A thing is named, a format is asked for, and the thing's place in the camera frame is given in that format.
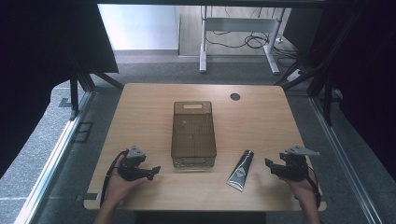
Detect brown translucent plastic basket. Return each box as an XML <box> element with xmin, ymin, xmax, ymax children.
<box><xmin>170</xmin><ymin>100</ymin><xmax>218</xmax><ymax>169</ymax></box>

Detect black floor cables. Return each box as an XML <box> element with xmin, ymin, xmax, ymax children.
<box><xmin>205</xmin><ymin>6</ymin><xmax>302</xmax><ymax>69</ymax></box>

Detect aluminium floor rail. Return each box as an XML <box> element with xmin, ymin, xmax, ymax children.
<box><xmin>13</xmin><ymin>91</ymin><xmax>95</xmax><ymax>224</ymax></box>
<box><xmin>309</xmin><ymin>95</ymin><xmax>385</xmax><ymax>224</ymax></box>

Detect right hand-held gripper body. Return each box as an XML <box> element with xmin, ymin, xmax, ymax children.
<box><xmin>274</xmin><ymin>145</ymin><xmax>321</xmax><ymax>183</ymax></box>

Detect black metal stand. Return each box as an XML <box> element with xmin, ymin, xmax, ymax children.
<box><xmin>273</xmin><ymin>6</ymin><xmax>370</xmax><ymax>125</ymax></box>
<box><xmin>68</xmin><ymin>66</ymin><xmax>125</xmax><ymax>121</ymax></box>

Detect white power strip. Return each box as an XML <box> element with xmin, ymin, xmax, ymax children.
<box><xmin>285</xmin><ymin>68</ymin><xmax>304</xmax><ymax>83</ymax></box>

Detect white metal desk frame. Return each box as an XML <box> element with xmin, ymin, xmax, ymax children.
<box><xmin>199</xmin><ymin>5</ymin><xmax>286</xmax><ymax>76</ymax></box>

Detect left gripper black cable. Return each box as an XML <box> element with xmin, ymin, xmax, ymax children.
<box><xmin>99</xmin><ymin>149</ymin><xmax>130</xmax><ymax>208</ymax></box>

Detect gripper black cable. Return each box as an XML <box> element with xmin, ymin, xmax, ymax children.
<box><xmin>306</xmin><ymin>165</ymin><xmax>322</xmax><ymax>210</ymax></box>
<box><xmin>99</xmin><ymin>149</ymin><xmax>130</xmax><ymax>208</ymax></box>

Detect person's left hand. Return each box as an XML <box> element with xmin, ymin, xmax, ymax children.
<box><xmin>104</xmin><ymin>155</ymin><xmax>149</xmax><ymax>209</ymax></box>

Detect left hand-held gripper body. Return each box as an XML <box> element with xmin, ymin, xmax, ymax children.
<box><xmin>117</xmin><ymin>145</ymin><xmax>148</xmax><ymax>182</ymax></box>

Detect dark grey cabinet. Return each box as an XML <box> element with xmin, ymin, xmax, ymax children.
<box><xmin>282</xmin><ymin>7</ymin><xmax>325</xmax><ymax>53</ymax></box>

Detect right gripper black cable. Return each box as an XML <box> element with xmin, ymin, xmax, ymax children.
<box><xmin>306</xmin><ymin>165</ymin><xmax>322</xmax><ymax>210</ymax></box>

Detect black squeeze tube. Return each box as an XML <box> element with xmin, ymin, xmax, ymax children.
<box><xmin>225</xmin><ymin>149</ymin><xmax>255</xmax><ymax>193</ymax></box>

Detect person's right hand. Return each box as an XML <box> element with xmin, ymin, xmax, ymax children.
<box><xmin>279</xmin><ymin>167</ymin><xmax>319</xmax><ymax>203</ymax></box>

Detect black curtain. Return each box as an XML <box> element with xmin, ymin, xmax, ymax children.
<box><xmin>0</xmin><ymin>0</ymin><xmax>120</xmax><ymax>180</ymax></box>
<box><xmin>306</xmin><ymin>0</ymin><xmax>396</xmax><ymax>183</ymax></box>

